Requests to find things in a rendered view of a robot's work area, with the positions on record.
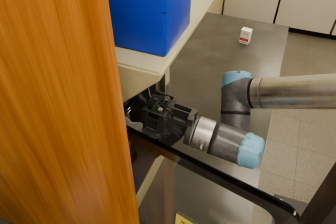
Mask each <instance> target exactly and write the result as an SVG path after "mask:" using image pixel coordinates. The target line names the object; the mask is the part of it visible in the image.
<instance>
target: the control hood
mask: <svg viewBox="0 0 336 224"><path fill-rule="evenodd" d="M214 1H215V0H192V1H191V4H190V23H189V25H188V26H187V28H186V29H185V30H184V32H183V33H182V35H181V36H180V37H179V39H178V40H177V41H176V43H175V44H174V45H173V47H172V48H171V50H170V51H169V52H168V54H167V55H166V56H159V55H155V54H150V53H146V52H142V51H137V50H133V49H129V48H124V47H120V46H115V52H116V59H117V66H118V73H119V80H120V87H121V94H122V102H123V103H124V102H126V101H127V100H129V99H131V98H132V97H134V96H136V95H137V94H139V93H140V92H142V91H144V90H145V89H147V88H149V87H150V86H152V85H153V84H155V83H157V82H158V81H160V80H161V78H162V77H163V75H164V74H165V73H166V71H167V70H168V68H169V67H170V65H171V64H172V62H173V61H174V59H175V58H176V57H177V55H178V54H179V52H180V51H181V49H182V48H183V46H184V45H185V43H186V42H187V40H188V39H189V38H190V36H191V35H192V33H193V32H194V30H195V29H196V27H197V26H198V24H199V23H200V22H201V20H202V19H203V17H204V16H205V14H206V13H207V11H208V10H209V8H210V7H211V5H212V4H213V3H214Z"/></svg>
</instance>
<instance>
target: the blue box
mask: <svg viewBox="0 0 336 224"><path fill-rule="evenodd" d="M108 2H109V9H110V16H111V23H112V31H113V38H114V45H115V46H118V47H122V48H127V49H131V50H136V51H140V52H144V53H149V54H153V55H157V56H162V57H165V56H166V55H167V54H168V52H169V51H170V50H171V48H172V47H173V46H174V44H175V43H176V42H177V40H178V39H179V37H180V36H181V35H182V33H183V32H184V31H185V29H186V28H187V27H188V25H189V24H190V13H191V0H108Z"/></svg>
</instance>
